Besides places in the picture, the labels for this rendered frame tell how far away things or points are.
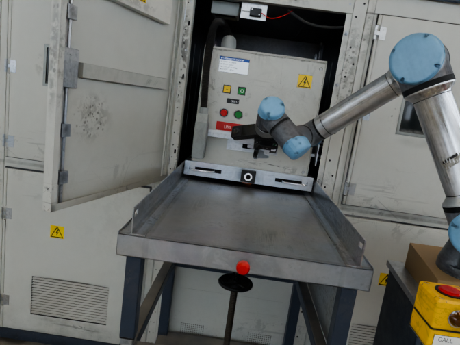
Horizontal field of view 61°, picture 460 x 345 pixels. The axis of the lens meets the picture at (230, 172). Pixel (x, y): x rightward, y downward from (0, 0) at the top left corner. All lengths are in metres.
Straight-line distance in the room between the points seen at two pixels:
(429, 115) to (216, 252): 0.59
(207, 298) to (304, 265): 0.87
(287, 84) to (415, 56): 0.72
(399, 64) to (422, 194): 0.82
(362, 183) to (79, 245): 1.20
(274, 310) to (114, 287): 0.70
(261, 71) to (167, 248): 0.90
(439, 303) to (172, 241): 0.57
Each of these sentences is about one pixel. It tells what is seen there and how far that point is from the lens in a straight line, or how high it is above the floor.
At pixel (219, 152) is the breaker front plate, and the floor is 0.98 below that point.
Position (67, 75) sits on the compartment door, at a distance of 1.11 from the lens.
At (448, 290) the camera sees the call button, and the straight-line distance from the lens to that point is 0.85.
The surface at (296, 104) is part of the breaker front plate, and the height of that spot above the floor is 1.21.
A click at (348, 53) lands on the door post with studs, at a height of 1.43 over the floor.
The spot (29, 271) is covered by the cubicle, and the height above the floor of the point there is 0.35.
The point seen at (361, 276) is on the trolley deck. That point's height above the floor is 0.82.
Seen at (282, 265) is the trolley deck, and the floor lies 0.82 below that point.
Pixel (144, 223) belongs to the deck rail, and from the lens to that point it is 1.05.
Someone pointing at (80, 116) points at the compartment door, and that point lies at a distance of 1.20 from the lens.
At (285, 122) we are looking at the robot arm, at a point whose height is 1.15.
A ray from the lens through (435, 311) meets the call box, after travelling 0.82.
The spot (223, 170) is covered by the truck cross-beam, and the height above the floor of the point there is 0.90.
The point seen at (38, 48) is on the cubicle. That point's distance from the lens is 1.76.
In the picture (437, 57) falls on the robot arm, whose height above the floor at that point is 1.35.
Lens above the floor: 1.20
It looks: 11 degrees down
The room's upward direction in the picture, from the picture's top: 8 degrees clockwise
